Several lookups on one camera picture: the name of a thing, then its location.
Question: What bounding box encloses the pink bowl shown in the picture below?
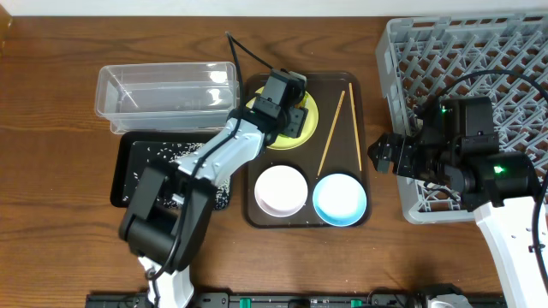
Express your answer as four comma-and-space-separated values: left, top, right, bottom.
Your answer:
253, 165, 308, 218

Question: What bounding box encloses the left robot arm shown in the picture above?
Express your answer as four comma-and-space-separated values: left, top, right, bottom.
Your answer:
118, 95, 319, 307

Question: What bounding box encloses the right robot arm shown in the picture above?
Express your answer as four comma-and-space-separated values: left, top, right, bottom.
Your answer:
367, 97, 547, 307

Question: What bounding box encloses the grey dishwasher rack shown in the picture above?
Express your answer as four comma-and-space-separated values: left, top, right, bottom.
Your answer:
376, 11, 548, 225

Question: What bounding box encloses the black waste tray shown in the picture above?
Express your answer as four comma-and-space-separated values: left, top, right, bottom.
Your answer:
110, 131, 215, 207

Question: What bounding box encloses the yellow plate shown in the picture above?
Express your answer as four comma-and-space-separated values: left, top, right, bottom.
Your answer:
267, 91, 319, 151

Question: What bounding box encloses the left wooden chopstick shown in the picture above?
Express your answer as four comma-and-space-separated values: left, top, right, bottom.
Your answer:
317, 90, 346, 176

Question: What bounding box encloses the wooden chopstick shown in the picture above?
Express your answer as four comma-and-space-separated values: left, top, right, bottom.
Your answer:
348, 83, 362, 172
317, 90, 346, 176

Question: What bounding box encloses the dark brown serving tray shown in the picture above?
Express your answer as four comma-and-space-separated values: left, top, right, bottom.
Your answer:
242, 72, 370, 228

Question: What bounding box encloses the right wooden chopstick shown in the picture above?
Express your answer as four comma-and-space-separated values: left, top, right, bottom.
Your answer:
348, 83, 362, 172

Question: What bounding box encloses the blue bowl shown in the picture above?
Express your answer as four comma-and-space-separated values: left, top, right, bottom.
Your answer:
312, 173, 368, 227

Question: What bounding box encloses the clear plastic bin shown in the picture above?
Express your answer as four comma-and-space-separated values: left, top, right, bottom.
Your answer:
95, 62, 239, 134

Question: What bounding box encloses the food scraps pile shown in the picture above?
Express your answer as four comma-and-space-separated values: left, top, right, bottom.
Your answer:
119, 141, 232, 210

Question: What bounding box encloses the left black cable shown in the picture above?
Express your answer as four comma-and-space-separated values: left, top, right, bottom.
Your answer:
145, 30, 275, 308

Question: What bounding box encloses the black cable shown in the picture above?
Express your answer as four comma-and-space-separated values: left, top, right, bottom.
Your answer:
421, 68, 548, 292
145, 30, 275, 308

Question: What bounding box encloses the right black cable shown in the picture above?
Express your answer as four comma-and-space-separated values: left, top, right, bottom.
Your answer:
421, 68, 548, 292

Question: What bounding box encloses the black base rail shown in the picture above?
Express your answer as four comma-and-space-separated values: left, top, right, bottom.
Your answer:
84, 291, 506, 308

